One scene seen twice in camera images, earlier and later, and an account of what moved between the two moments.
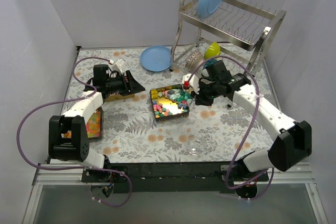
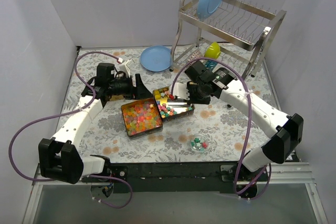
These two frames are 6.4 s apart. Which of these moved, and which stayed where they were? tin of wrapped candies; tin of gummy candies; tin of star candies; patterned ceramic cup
Moved: tin of gummy candies
Stayed: patterned ceramic cup; tin of wrapped candies; tin of star candies
